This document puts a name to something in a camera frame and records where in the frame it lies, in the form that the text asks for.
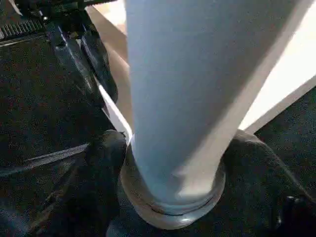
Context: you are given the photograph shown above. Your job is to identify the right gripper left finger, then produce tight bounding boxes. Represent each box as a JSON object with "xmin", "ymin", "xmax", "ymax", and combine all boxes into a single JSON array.
[{"xmin": 32, "ymin": 129, "xmax": 128, "ymax": 237}]

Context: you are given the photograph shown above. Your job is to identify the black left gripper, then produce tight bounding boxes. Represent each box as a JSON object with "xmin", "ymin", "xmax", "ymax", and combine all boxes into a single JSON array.
[{"xmin": 0, "ymin": 0, "xmax": 119, "ymax": 109}]

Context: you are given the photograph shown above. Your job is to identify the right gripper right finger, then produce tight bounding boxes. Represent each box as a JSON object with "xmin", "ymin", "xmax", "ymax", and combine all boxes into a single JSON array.
[{"xmin": 223, "ymin": 129, "xmax": 316, "ymax": 237}]

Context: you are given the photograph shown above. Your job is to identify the white plastic table leg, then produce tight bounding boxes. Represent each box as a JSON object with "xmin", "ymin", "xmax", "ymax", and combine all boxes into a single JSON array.
[{"xmin": 124, "ymin": 0, "xmax": 308, "ymax": 215}]

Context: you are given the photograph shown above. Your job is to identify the white plastic table top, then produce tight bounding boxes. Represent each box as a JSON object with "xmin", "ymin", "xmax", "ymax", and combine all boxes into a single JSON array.
[{"xmin": 85, "ymin": 0, "xmax": 316, "ymax": 224}]

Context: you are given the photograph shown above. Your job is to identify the black mat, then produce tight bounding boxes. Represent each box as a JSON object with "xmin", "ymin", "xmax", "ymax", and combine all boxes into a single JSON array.
[{"xmin": 0, "ymin": 0, "xmax": 316, "ymax": 237}]

